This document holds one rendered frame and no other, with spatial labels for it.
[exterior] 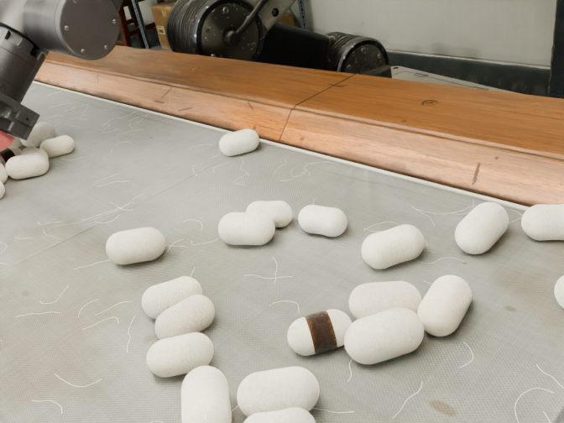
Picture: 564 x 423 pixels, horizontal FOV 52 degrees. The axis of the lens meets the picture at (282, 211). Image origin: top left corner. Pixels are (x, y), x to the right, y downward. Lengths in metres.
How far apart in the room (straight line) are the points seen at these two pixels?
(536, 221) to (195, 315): 0.19
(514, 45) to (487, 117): 2.14
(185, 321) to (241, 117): 0.29
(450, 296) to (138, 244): 0.19
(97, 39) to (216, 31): 0.45
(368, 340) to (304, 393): 0.04
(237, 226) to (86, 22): 0.24
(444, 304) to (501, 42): 2.36
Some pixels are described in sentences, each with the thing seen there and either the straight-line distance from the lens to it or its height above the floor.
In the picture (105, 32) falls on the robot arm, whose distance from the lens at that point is 0.53.
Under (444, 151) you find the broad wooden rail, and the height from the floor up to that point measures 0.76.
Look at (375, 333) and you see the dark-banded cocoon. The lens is 0.26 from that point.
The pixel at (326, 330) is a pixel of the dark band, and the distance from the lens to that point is 0.27.
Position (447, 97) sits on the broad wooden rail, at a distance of 0.48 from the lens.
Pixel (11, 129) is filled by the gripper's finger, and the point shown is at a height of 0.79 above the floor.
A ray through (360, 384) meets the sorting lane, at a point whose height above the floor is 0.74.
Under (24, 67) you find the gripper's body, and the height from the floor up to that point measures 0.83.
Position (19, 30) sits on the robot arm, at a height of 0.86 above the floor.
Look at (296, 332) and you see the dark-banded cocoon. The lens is 0.27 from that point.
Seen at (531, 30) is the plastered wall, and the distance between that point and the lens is 2.54.
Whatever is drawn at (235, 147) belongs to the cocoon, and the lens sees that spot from 0.49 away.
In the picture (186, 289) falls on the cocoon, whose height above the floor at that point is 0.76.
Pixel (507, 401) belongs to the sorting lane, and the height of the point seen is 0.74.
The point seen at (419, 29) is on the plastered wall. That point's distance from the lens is 2.82.
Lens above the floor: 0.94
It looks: 30 degrees down
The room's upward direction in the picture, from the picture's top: 11 degrees counter-clockwise
